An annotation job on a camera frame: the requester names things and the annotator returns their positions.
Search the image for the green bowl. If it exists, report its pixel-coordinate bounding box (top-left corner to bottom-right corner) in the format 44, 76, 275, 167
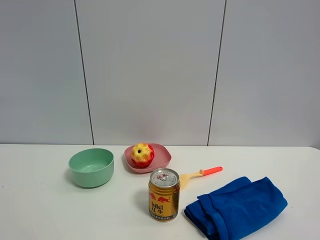
68, 148, 114, 188

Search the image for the yellow spatula orange handle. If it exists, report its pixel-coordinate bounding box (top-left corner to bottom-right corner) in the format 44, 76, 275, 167
179, 166, 223, 190

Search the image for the red yellow toy apple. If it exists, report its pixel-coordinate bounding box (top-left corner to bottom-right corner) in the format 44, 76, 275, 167
130, 142, 155, 168

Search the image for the blue folded cloth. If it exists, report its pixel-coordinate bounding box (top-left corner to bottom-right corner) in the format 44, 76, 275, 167
184, 176, 288, 240

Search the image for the gold Red Bull can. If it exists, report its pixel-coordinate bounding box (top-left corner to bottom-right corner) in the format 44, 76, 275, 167
148, 168, 181, 222

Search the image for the pink square plate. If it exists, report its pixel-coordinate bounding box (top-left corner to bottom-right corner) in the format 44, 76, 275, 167
124, 143, 172, 174

